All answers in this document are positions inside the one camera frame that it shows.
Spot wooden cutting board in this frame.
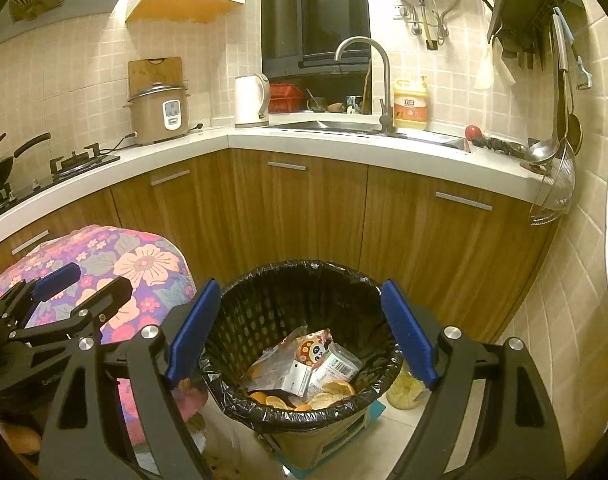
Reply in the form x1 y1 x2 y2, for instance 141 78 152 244
128 56 183 96

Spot steel ladle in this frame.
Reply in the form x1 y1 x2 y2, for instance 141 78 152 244
524 14 573 165

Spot black-lined trash bin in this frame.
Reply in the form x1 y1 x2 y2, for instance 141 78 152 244
200 260 403 472

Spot orange panda snack bag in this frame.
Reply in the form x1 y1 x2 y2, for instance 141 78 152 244
241 325 333 396

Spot orange peel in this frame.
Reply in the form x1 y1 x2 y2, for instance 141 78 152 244
249 382 356 412

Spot wooden base cabinets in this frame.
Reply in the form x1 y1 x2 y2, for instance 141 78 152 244
0 148 556 341

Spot dark window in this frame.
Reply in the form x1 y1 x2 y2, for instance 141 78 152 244
261 0 370 80

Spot red basket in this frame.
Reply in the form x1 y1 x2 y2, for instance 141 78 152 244
269 82 304 114

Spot white electric kettle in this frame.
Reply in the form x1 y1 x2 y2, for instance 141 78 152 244
234 74 270 128

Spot steel sink faucet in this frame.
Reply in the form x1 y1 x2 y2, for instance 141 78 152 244
334 36 397 134

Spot wire strainer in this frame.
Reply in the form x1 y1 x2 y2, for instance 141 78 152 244
530 141 576 226

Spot yellow detergent bottle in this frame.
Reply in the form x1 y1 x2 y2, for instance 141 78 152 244
393 79 429 130

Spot clear printed plastic wrapper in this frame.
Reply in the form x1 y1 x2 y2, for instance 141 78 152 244
306 342 363 398

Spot red tomato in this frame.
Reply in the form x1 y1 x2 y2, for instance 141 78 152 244
464 125 483 142

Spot black gas stove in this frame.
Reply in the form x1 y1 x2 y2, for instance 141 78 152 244
0 143 119 215

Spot black wall shelf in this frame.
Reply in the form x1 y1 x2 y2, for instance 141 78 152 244
486 0 585 57

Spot floral purple tablecloth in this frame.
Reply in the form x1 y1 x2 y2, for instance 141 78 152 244
0 224 211 446

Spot brown rice cooker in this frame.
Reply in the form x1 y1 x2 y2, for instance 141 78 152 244
126 84 190 145

